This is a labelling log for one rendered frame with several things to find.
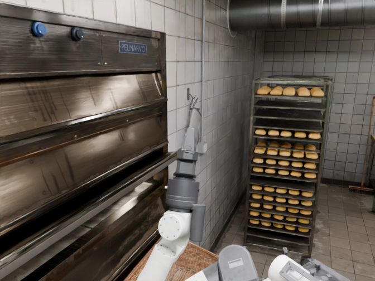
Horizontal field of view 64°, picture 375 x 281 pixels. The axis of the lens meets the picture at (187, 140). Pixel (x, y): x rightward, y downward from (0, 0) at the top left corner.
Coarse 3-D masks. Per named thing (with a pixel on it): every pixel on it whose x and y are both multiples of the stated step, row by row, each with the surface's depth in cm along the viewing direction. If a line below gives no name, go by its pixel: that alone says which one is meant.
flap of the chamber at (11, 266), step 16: (144, 160) 172; (112, 176) 149; (128, 176) 144; (144, 176) 140; (96, 192) 127; (64, 208) 115; (80, 208) 112; (96, 208) 110; (32, 224) 104; (48, 224) 102; (80, 224) 102; (0, 240) 95; (16, 240) 93; (48, 240) 90; (0, 256) 84; (32, 256) 85; (0, 272) 77
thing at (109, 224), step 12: (144, 192) 178; (156, 192) 184; (132, 204) 164; (144, 204) 172; (108, 216) 151; (120, 216) 151; (96, 228) 140; (108, 228) 142; (84, 240) 131; (96, 240) 135; (60, 252) 123; (72, 252) 123; (84, 252) 128; (48, 264) 115; (60, 264) 116; (36, 276) 109; (48, 276) 111
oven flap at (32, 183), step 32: (128, 128) 154; (160, 128) 181; (32, 160) 103; (64, 160) 114; (96, 160) 129; (128, 160) 145; (0, 192) 91; (32, 192) 100; (64, 192) 111; (0, 224) 89
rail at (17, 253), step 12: (168, 156) 163; (132, 180) 131; (108, 192) 118; (96, 204) 110; (72, 216) 100; (60, 228) 95; (36, 240) 87; (12, 252) 81; (24, 252) 83; (0, 264) 77
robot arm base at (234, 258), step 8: (224, 248) 86; (232, 248) 85; (240, 248) 84; (224, 256) 84; (232, 256) 83; (240, 256) 83; (248, 256) 82; (224, 264) 82; (232, 264) 82; (240, 264) 81; (248, 264) 81; (224, 272) 81; (232, 272) 80; (240, 272) 80; (248, 272) 79; (256, 272) 79; (224, 280) 79; (232, 280) 79; (240, 280) 78; (248, 280) 78; (256, 280) 78
